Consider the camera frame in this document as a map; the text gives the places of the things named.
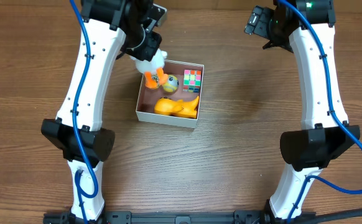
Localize white box pink interior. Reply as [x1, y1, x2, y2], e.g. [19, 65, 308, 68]
[136, 60, 205, 129]

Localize right blue cable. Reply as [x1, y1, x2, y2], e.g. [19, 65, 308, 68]
[277, 0, 362, 224]

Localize yellow ball with grey eye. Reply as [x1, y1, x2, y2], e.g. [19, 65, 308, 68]
[162, 75, 179, 93]

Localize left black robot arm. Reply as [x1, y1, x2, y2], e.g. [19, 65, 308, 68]
[41, 0, 167, 223]

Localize orange dinosaur toy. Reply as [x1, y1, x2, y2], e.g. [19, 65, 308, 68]
[154, 96, 200, 119]

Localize white plush duck toy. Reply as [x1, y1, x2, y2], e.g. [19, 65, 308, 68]
[130, 49, 168, 90]

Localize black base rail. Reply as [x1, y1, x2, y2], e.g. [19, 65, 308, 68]
[42, 210, 315, 224]

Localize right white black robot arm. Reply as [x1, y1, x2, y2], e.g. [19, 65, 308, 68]
[244, 1, 360, 223]

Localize thick black cable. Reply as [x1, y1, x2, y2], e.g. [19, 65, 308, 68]
[288, 205, 362, 224]

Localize orange round fan toy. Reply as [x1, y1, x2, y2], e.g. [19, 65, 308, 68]
[151, 77, 160, 88]

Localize colourful puzzle cube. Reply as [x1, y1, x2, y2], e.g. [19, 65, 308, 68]
[182, 70, 202, 93]

